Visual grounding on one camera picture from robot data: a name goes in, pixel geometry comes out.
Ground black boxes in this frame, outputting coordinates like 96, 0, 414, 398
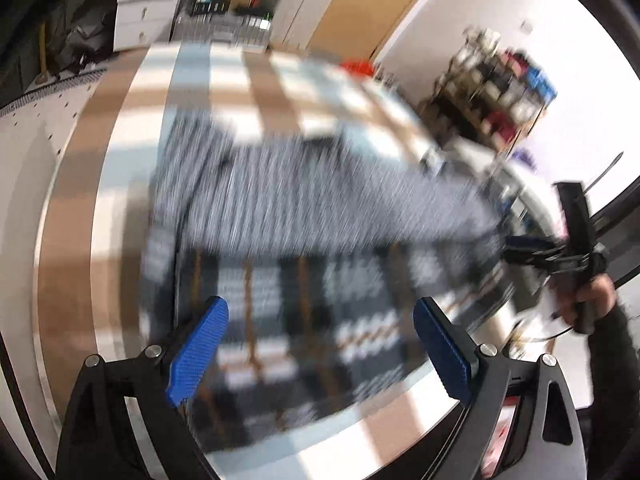
189, 0, 272, 17

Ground person's right hand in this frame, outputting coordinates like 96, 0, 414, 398
550, 275, 619, 333

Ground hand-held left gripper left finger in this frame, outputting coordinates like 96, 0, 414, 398
55, 296, 230, 480

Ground checkered tablecloth table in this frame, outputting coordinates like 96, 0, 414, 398
37, 42, 551, 480

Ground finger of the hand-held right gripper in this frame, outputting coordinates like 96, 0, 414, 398
504, 236, 562, 256
501, 251, 568, 275

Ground white drawer desk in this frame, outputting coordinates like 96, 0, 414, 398
112, 0, 190, 54

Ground white suitcase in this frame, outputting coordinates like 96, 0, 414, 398
270, 0, 347, 52

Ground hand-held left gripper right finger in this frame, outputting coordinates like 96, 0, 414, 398
413, 296, 586, 480

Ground dark bag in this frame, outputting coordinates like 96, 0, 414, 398
44, 0, 119, 74

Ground light wooden door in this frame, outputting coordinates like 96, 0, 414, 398
310, 0, 453, 61

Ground silver suitcase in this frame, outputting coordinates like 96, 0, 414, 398
171, 10, 274, 52

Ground black white plaid jacket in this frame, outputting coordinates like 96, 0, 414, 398
140, 110, 507, 447

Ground red plastic bag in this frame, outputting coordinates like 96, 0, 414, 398
340, 59, 377, 77

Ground shoe rack with shoes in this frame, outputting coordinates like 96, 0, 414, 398
419, 29, 559, 152

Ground person's right forearm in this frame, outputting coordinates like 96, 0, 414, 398
582, 304, 637, 480

